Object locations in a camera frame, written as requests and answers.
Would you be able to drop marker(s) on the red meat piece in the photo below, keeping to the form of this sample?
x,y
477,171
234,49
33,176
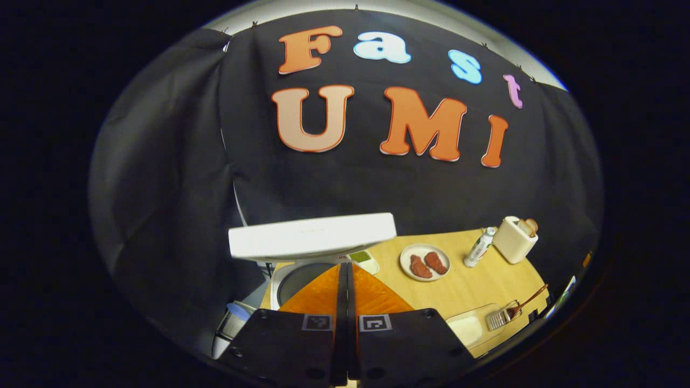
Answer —
x,y
436,262
420,267

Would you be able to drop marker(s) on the white rice cooker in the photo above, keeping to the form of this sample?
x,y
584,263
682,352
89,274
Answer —
x,y
312,237

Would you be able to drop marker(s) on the white round plate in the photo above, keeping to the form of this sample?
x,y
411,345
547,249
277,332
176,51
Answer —
x,y
405,263

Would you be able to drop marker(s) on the white bottle green label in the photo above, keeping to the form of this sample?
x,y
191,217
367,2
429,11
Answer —
x,y
478,250

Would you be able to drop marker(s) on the clear plastic rice box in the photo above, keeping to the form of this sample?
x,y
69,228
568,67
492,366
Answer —
x,y
485,337

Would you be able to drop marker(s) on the cream chopstick holder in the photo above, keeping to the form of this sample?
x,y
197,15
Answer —
x,y
512,242

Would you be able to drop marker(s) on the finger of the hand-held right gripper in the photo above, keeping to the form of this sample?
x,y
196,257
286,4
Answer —
x,y
586,260

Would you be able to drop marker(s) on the black backdrop cloth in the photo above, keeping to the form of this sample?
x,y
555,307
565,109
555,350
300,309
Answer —
x,y
161,161

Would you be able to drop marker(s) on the white rice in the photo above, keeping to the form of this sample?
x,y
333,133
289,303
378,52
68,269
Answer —
x,y
466,330

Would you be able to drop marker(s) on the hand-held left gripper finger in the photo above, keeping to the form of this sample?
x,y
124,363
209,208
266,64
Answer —
x,y
342,345
351,345

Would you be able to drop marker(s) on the small white dish green filling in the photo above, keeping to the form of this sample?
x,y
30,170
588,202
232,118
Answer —
x,y
365,263

